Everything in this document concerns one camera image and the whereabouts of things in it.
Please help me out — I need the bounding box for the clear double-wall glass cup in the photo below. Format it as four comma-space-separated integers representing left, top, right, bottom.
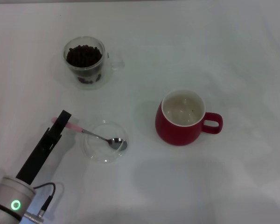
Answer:
62, 36, 126, 91

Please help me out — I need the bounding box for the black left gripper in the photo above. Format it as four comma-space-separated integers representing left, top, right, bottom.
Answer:
15, 110, 72, 186

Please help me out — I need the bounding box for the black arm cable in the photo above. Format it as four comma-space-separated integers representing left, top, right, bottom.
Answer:
24, 182, 56, 221

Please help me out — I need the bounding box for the pink-handled metal spoon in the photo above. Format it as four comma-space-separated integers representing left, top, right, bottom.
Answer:
51, 116, 128, 151

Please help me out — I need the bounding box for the red ceramic mug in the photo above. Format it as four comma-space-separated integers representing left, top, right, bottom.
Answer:
154, 89, 224, 147

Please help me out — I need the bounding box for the clear glass saucer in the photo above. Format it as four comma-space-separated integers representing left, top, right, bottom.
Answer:
83, 120, 129, 164

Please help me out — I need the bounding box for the coffee bean pile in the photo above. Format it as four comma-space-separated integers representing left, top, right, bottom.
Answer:
65, 44, 103, 84

